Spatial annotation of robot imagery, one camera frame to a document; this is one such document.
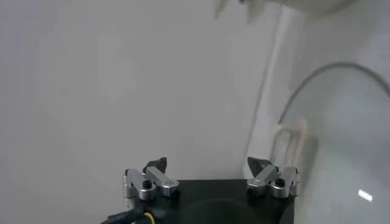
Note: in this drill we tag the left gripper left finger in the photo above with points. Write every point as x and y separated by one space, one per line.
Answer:
152 179

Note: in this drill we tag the white electric cooking pot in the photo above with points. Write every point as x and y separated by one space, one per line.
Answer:
304 6

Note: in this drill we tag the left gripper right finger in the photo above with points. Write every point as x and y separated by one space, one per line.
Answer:
268 178

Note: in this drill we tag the round glass pot lid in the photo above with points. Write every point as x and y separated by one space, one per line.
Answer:
341 137

